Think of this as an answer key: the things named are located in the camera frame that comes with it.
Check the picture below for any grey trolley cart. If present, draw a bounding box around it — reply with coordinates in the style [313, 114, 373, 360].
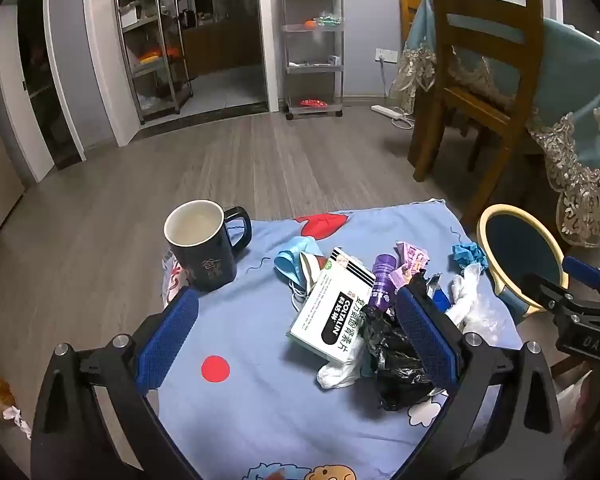
[278, 0, 345, 121]

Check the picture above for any black plastic bag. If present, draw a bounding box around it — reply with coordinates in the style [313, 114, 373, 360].
[357, 270, 451, 412]

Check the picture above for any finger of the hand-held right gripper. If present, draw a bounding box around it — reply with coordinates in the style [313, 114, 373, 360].
[522, 272, 581, 312]
[561, 255, 600, 293]

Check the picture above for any white power strip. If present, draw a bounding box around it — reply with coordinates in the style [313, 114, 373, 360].
[371, 105, 413, 131]

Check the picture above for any white plastic glove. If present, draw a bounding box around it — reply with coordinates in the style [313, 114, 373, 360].
[316, 345, 376, 391]

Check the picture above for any blue bin with yellow rim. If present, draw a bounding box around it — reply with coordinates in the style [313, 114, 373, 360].
[476, 204, 571, 323]

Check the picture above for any purple bottle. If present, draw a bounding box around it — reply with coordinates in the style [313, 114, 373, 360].
[370, 253, 401, 313]

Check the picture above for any white plastic bag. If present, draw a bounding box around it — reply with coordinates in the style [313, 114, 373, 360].
[555, 370, 596, 441]
[447, 262, 516, 333]

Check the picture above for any metal shelf rack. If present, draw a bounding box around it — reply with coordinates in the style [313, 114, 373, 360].
[114, 0, 194, 123]

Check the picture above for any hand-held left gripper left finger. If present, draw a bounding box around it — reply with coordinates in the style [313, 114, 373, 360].
[30, 287, 203, 480]

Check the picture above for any crumpled white paper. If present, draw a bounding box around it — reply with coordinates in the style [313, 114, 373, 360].
[2, 406, 32, 440]

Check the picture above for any black mug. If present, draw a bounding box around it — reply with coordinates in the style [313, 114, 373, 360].
[163, 200, 253, 292]

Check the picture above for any silver foil wrapper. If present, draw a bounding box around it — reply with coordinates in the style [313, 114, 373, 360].
[425, 272, 443, 306]

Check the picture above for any blue printed blanket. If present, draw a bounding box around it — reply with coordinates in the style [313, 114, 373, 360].
[157, 199, 523, 480]

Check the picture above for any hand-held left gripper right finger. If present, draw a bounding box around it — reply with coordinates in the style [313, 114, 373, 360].
[395, 282, 566, 480]

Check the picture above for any blue glove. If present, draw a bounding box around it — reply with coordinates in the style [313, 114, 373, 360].
[451, 242, 490, 272]

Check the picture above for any pink wrapper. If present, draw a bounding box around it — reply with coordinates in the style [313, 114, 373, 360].
[389, 241, 431, 291]

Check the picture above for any orange item on rack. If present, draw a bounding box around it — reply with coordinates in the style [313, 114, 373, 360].
[139, 47, 181, 64]

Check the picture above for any white medicine box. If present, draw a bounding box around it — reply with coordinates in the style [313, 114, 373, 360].
[286, 246, 377, 365]

